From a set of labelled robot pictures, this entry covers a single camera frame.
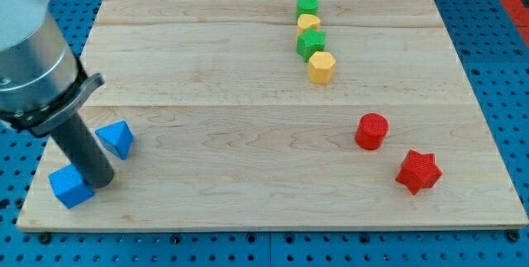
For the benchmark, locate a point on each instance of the yellow heart block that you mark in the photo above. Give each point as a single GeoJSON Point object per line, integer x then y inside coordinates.
{"type": "Point", "coordinates": [308, 21]}

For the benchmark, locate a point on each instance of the blue triangular prism block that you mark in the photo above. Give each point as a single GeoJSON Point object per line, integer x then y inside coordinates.
{"type": "Point", "coordinates": [116, 138]}

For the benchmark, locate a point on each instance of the grey metal tool flange bracket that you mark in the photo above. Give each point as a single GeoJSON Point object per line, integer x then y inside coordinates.
{"type": "Point", "coordinates": [44, 120]}

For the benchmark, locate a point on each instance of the blue cube block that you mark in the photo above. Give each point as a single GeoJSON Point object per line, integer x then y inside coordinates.
{"type": "Point", "coordinates": [69, 186]}

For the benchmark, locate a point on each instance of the light wooden board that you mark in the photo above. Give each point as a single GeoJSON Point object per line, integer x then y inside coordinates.
{"type": "Point", "coordinates": [231, 135]}

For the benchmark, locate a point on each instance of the green star block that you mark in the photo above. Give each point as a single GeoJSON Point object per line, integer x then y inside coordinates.
{"type": "Point", "coordinates": [310, 42]}

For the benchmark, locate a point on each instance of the yellow hexagon block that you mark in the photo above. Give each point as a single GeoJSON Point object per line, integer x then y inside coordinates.
{"type": "Point", "coordinates": [321, 67]}

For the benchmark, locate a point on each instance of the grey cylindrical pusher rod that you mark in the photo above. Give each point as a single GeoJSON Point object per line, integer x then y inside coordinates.
{"type": "Point", "coordinates": [83, 152]}

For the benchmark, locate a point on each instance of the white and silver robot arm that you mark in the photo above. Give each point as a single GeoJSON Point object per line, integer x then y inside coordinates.
{"type": "Point", "coordinates": [40, 76]}

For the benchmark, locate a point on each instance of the red cylinder block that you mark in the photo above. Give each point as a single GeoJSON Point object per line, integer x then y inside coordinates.
{"type": "Point", "coordinates": [371, 131]}

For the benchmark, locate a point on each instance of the green cylinder block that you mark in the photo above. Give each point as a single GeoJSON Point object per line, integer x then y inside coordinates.
{"type": "Point", "coordinates": [307, 7]}

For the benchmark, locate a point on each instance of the red star block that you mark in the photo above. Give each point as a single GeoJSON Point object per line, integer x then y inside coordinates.
{"type": "Point", "coordinates": [418, 171]}

